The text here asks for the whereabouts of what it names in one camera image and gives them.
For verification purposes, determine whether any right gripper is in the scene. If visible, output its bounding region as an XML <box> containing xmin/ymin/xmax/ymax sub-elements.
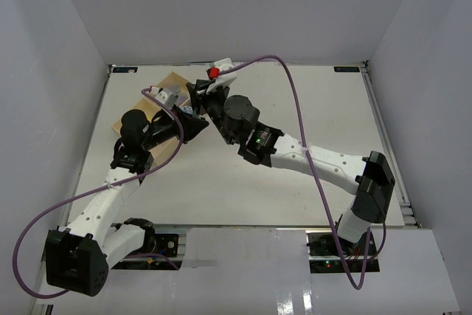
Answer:
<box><xmin>188</xmin><ymin>79</ymin><xmax>237</xmax><ymax>145</ymax></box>

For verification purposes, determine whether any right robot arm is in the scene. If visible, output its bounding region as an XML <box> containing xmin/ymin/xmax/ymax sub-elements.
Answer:
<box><xmin>187</xmin><ymin>80</ymin><xmax>395</xmax><ymax>255</ymax></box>

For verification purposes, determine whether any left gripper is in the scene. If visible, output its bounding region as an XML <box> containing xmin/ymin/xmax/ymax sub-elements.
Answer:
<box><xmin>142</xmin><ymin>104</ymin><xmax>209</xmax><ymax>151</ymax></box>

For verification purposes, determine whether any blue patterned jar front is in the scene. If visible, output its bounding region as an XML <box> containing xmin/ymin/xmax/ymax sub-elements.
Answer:
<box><xmin>181</xmin><ymin>106</ymin><xmax>194</xmax><ymax>116</ymax></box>

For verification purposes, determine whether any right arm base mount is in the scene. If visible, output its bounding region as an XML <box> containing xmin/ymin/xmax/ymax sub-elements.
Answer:
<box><xmin>306</xmin><ymin>232</ymin><xmax>380</xmax><ymax>274</ymax></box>

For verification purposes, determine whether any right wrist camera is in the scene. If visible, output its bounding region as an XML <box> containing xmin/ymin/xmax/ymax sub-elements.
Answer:
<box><xmin>206</xmin><ymin>58</ymin><xmax>237</xmax><ymax>94</ymax></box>

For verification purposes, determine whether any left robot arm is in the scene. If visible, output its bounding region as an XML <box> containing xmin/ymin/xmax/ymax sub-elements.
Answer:
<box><xmin>45</xmin><ymin>106</ymin><xmax>209</xmax><ymax>297</ymax></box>

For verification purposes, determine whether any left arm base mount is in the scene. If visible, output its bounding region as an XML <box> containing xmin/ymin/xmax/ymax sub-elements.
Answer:
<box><xmin>122</xmin><ymin>229</ymin><xmax>187</xmax><ymax>263</ymax></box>

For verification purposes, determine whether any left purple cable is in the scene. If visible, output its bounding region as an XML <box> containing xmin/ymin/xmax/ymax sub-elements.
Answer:
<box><xmin>13</xmin><ymin>87</ymin><xmax>185</xmax><ymax>298</ymax></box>

